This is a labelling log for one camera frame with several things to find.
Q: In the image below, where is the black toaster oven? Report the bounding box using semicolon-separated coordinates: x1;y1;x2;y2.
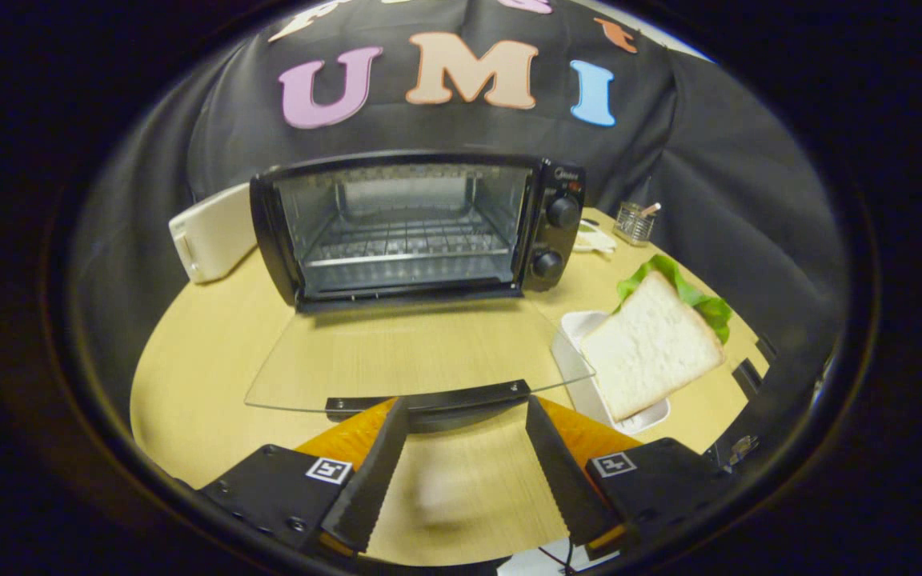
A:
244;150;596;434

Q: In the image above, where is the white rectangular tray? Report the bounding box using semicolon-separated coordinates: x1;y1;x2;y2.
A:
550;310;671;436

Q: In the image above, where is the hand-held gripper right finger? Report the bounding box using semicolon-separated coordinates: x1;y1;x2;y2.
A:
525;394;731;561

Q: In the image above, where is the white divided grain dish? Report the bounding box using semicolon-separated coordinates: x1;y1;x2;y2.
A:
573;218;619;256

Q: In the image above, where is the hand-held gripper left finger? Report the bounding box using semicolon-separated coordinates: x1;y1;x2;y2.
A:
201;398;412;557

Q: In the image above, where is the clear glass holder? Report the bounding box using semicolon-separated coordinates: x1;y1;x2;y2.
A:
612;200;663;247

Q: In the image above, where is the white pop-up toaster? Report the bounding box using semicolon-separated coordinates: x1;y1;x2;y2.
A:
168;182;259;285

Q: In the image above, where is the bread and lettuce sandwich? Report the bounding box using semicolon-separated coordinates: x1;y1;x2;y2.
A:
580;254;734;423

